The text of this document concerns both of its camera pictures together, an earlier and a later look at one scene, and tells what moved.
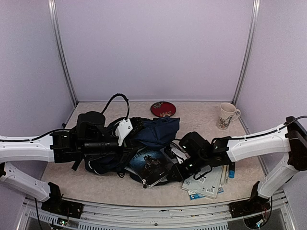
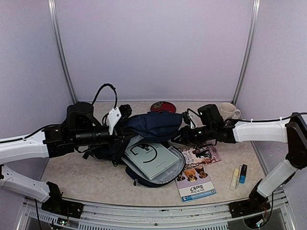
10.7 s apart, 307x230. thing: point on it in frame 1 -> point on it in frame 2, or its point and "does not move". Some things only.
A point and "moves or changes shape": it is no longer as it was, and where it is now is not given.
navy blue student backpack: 150,132 moves or changes shape
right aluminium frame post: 254,19 does not move
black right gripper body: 183,175 -> 190,138
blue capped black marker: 231,172 -> 242,178
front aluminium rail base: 278,216 does not move
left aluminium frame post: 53,13 does not move
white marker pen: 227,174 -> 240,168
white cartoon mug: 228,113 does not move
